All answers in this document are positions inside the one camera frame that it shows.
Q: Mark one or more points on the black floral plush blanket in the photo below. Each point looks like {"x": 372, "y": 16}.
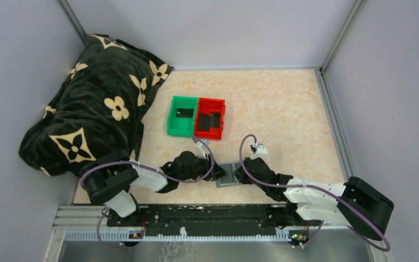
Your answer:
{"x": 98, "y": 109}

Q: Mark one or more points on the grey leather card holder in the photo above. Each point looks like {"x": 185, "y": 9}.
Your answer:
{"x": 229, "y": 179}

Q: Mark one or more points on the green plastic bin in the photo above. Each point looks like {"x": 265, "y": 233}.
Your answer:
{"x": 183, "y": 127}

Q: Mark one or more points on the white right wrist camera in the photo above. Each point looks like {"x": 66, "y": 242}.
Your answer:
{"x": 259, "y": 151}

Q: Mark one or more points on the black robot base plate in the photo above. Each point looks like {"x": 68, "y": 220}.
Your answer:
{"x": 211, "y": 220}

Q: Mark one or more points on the grey credit card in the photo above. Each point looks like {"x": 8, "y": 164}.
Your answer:
{"x": 184, "y": 112}

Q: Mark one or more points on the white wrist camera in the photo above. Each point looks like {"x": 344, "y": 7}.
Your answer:
{"x": 259, "y": 151}
{"x": 202, "y": 147}

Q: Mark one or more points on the red plastic bin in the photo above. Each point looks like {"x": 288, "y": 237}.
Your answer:
{"x": 206, "y": 106}

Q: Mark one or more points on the dark credit card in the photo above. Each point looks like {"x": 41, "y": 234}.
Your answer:
{"x": 203, "y": 123}
{"x": 214, "y": 120}

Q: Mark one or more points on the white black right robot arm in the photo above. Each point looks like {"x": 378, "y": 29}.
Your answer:
{"x": 354, "y": 203}

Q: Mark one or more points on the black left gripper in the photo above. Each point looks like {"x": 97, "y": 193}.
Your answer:
{"x": 208, "y": 164}

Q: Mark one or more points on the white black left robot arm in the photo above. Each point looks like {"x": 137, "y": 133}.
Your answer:
{"x": 107, "y": 180}

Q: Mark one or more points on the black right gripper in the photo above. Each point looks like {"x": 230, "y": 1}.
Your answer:
{"x": 242, "y": 177}

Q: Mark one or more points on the slotted grey cable duct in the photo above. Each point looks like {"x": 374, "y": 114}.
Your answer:
{"x": 123, "y": 235}

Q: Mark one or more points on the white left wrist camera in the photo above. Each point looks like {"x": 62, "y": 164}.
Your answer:
{"x": 202, "y": 147}

